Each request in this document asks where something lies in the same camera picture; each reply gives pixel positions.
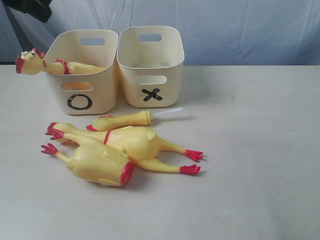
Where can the headless rubber chicken body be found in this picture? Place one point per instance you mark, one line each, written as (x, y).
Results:
(92, 160)

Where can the whole yellow rubber chicken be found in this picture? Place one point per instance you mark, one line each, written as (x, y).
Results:
(33, 62)

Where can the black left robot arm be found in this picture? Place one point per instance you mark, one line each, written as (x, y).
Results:
(38, 9)

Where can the detached chicken head with tube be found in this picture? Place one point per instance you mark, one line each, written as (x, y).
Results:
(144, 118)

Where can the cream bin marked X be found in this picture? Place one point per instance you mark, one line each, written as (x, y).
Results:
(150, 60)

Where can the cream bin marked O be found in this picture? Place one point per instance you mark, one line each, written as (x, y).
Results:
(85, 94)

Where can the blue backdrop cloth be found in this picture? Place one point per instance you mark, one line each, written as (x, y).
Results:
(214, 32)

